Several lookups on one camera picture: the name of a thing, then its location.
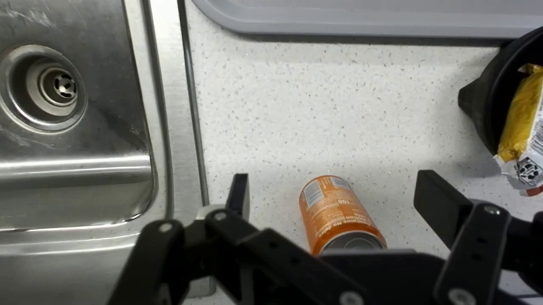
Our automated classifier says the gray plastic tray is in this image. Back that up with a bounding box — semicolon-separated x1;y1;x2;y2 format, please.
192;0;543;45

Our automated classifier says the yellow snack packet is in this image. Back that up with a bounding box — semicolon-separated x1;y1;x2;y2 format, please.
493;63;543;199

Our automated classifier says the black bowl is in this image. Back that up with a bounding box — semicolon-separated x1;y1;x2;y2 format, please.
457;26;543;158

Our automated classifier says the steel sink drain strainer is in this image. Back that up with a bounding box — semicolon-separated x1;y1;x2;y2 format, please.
0;43;91;136

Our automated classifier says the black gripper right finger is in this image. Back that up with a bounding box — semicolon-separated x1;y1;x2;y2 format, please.
413;168;543;305

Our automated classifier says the stainless steel double sink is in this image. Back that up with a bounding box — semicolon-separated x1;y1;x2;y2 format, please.
0;0;213;305

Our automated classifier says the orange soda can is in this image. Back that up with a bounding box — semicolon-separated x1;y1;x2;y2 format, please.
298;174;389;258

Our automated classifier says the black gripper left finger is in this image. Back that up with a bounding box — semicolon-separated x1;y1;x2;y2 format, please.
109;172;365;305

